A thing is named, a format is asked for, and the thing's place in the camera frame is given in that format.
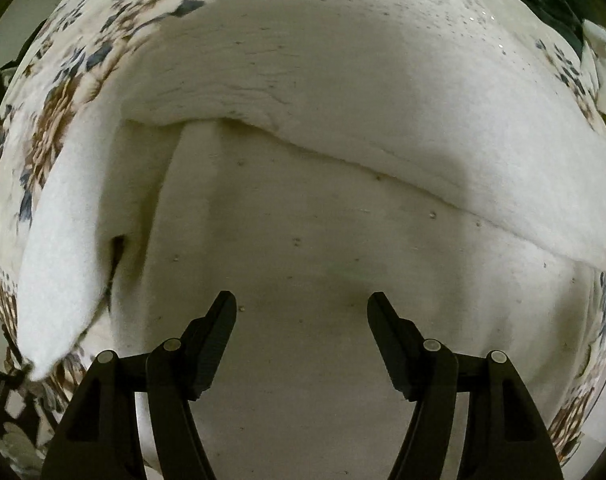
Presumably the white knit sweater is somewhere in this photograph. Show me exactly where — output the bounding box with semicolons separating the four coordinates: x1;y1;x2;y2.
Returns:
17;0;606;480

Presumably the floral bed sheet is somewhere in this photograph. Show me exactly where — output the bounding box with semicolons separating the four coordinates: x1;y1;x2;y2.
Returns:
0;0;606;466

